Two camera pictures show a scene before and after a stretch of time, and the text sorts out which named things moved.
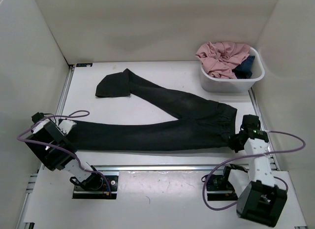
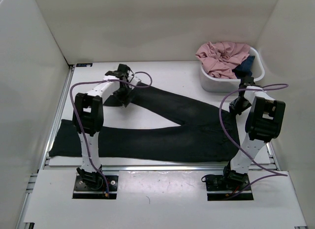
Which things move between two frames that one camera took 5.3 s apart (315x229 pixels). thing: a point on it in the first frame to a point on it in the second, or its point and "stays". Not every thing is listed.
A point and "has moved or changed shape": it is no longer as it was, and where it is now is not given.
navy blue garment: (243, 71) stays
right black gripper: (232, 141) to (234, 110)
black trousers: (201, 123) has moved or changed shape
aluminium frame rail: (178, 168) stays
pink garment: (219, 59) stays
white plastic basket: (211, 84) stays
